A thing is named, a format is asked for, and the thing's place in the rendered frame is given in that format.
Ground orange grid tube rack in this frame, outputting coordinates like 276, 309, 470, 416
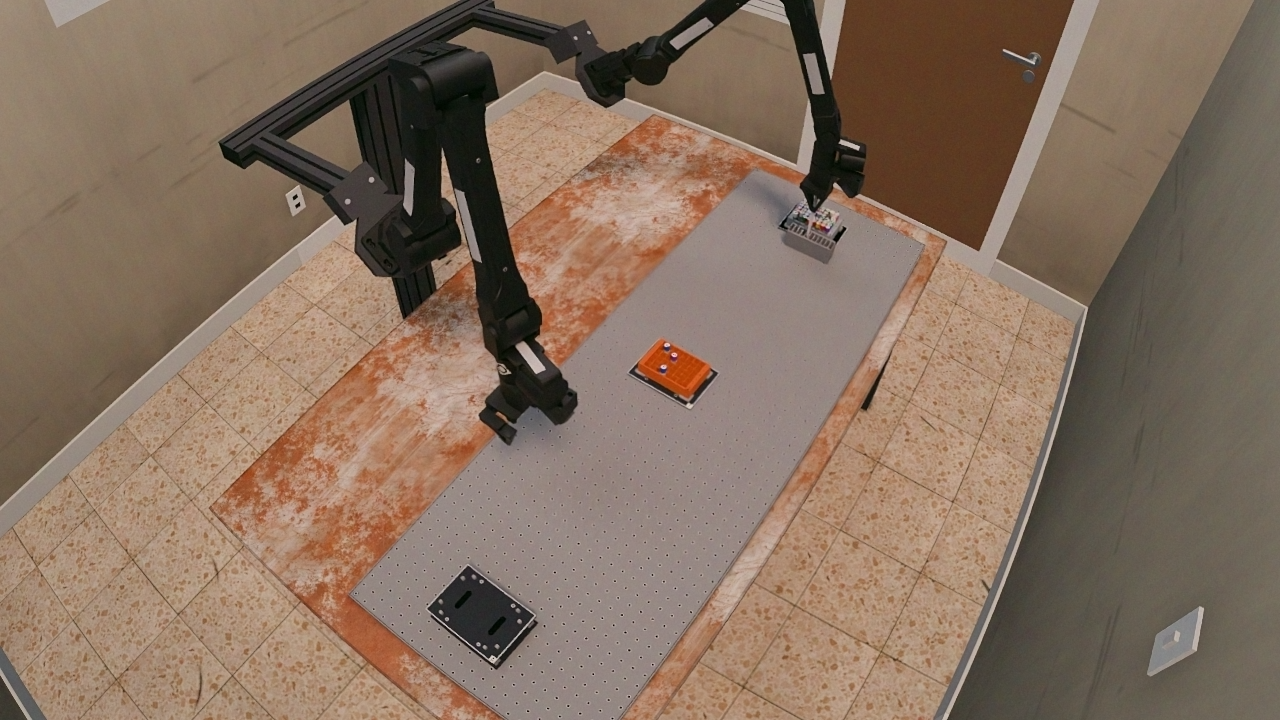
637, 340, 710, 398

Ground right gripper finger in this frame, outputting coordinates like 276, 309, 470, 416
480, 419, 517, 445

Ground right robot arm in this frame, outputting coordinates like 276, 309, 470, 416
361, 40, 579, 427

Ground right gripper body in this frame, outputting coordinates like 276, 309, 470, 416
479, 374, 524, 430

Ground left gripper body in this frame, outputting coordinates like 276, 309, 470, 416
799, 161, 835, 201

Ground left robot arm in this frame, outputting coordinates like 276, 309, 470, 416
584, 0, 867, 199

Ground grey slotted rack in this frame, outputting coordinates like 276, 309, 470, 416
785, 223, 836, 264

